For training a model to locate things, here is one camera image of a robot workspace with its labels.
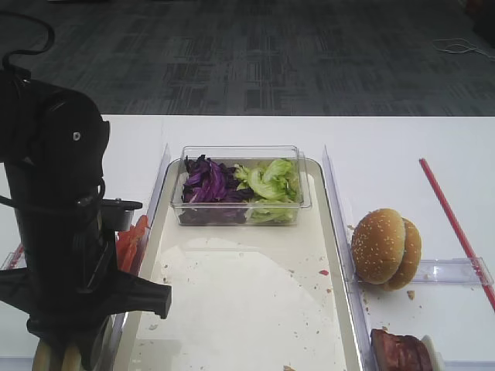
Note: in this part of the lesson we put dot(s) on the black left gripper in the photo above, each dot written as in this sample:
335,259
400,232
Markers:
71,285

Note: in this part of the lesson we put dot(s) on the bun slice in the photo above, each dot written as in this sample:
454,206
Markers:
46,358

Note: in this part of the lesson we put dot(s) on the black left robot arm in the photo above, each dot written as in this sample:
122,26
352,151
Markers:
53,141

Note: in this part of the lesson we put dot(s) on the rear tomato slice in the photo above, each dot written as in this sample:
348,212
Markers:
124,250

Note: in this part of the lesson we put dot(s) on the green lettuce leaves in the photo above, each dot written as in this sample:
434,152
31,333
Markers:
276,188

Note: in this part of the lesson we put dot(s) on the brown meat patty stack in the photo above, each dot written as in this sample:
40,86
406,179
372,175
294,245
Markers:
399,352

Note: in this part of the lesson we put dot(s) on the silver metal tray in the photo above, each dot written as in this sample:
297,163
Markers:
244,297

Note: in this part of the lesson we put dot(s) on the purple cabbage shreds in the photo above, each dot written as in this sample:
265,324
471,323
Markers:
212,182

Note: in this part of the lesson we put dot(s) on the clear plastic salad box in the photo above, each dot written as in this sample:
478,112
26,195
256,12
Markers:
249,156

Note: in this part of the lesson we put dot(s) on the front sesame top bun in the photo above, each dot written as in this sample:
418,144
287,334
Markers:
378,245

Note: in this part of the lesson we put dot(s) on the sesame bun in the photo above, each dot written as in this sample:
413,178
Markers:
410,260
378,245

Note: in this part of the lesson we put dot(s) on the rear sesame top bun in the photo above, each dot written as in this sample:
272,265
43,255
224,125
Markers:
410,260

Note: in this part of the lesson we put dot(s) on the white patty pusher block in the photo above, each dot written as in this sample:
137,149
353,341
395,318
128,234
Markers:
436,359

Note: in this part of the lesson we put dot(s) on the clear patty track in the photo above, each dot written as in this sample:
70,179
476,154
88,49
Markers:
456,365

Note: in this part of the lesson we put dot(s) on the clear top bun track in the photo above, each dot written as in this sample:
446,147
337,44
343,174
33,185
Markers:
459,271

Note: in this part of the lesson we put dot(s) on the right clear divider wall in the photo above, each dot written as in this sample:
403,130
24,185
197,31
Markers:
359,346

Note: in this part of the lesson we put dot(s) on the right red rail strip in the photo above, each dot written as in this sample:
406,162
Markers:
458,230

